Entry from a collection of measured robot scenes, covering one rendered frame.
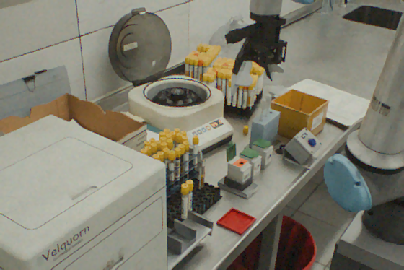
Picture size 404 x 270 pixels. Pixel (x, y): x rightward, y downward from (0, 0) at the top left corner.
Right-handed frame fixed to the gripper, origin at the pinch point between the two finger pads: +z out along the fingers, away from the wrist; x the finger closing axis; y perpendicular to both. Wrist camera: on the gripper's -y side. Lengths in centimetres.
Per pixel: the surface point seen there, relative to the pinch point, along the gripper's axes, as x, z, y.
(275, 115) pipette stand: 10.6, 11.0, 1.4
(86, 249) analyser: -66, -6, 29
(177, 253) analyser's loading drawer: -43, 15, 22
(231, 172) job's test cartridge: -15.0, 14.9, 9.3
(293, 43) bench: 88, 24, -52
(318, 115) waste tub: 24.8, 13.7, 6.3
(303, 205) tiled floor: 94, 111, -35
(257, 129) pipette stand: 2.8, 12.9, 1.5
